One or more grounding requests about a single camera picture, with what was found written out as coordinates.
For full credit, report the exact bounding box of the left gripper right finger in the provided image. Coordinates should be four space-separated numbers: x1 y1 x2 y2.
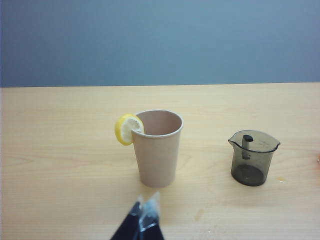
137 191 165 240

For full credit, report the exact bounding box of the yellow lemon slice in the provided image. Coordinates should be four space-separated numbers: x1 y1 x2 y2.
114 113 145 146

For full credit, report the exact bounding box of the beige paper cup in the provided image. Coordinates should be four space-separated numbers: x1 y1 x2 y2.
131 109 185 189

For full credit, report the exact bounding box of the smoky grey measuring cup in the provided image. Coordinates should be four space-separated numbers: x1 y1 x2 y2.
227 129 281 187

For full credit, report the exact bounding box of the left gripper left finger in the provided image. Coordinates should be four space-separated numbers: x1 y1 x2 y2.
109 194 145 240

